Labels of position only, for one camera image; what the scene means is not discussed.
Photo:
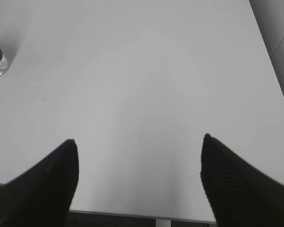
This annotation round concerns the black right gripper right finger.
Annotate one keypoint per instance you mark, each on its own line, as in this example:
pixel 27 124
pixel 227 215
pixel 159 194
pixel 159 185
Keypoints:
pixel 238 193

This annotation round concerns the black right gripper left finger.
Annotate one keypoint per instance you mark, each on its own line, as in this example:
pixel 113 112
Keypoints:
pixel 41 196

